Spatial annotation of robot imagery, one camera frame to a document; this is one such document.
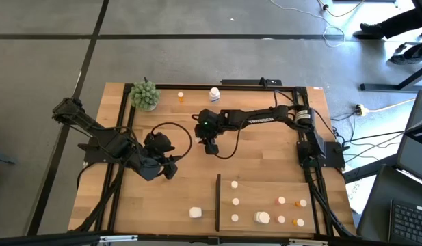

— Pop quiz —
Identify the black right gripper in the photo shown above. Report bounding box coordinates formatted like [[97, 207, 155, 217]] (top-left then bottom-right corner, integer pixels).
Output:
[[192, 108, 228, 155]]

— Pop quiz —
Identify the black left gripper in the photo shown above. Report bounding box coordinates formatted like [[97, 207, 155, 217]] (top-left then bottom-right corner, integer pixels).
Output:
[[135, 132, 183, 181]]

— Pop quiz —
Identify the black mounting bar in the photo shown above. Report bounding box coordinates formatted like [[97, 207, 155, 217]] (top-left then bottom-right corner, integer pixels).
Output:
[[220, 77, 283, 87]]

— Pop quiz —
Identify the green succulent in patterned pot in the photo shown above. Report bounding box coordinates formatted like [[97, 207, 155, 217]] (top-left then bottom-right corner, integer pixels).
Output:
[[129, 81, 161, 111]]

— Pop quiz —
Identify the white paper sheet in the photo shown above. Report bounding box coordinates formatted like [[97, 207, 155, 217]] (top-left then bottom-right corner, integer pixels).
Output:
[[345, 176, 371, 215]]

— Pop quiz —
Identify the dark object on floor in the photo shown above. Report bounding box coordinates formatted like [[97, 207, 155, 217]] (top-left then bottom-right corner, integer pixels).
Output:
[[0, 152, 16, 166]]

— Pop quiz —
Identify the black desk foot bar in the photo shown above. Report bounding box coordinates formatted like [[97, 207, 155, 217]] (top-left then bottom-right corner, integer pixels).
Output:
[[360, 64, 422, 92]]

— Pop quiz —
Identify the person's shoe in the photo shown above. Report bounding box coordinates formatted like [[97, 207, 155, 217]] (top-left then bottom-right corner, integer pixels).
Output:
[[352, 22, 386, 40], [389, 53, 422, 66]]

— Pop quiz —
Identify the dark laptop screen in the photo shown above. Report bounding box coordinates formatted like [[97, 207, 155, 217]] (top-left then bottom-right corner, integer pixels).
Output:
[[396, 89, 422, 187]]

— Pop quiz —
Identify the person's leg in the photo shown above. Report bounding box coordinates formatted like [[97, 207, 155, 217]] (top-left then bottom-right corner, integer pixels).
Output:
[[381, 6, 422, 39], [401, 39, 422, 59]]

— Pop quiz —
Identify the dark grey laptop with keyboard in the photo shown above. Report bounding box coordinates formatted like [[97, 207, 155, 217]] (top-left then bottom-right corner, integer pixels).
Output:
[[356, 163, 422, 246]]

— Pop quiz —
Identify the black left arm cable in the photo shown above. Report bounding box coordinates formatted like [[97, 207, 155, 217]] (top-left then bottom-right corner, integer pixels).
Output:
[[150, 122, 194, 161]]

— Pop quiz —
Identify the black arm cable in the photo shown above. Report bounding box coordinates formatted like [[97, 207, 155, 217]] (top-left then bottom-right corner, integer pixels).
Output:
[[215, 119, 249, 161], [150, 122, 194, 161]]

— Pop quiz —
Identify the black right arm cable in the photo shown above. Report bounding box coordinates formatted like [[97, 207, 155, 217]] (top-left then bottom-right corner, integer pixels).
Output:
[[215, 119, 249, 161]]

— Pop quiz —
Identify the black aluminium table frame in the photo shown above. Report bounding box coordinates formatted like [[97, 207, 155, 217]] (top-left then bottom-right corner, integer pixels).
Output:
[[73, 83, 356, 240]]

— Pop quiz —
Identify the black cable bundle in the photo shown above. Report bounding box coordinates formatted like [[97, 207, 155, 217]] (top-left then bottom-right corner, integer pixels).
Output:
[[308, 169, 356, 238], [73, 163, 127, 234]]

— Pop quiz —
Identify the black overhead frame bar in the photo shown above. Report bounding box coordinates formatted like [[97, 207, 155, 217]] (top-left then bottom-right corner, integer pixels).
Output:
[[0, 231, 422, 246]]

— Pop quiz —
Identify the white floor cable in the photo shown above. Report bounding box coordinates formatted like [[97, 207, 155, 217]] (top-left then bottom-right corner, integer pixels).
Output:
[[269, 0, 345, 48]]

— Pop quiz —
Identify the black floor cable with plug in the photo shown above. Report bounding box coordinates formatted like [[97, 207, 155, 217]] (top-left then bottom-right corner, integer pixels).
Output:
[[318, 0, 366, 18]]

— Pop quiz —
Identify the yellow extension cord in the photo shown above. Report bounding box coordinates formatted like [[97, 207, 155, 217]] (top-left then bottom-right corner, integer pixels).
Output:
[[354, 98, 417, 117]]

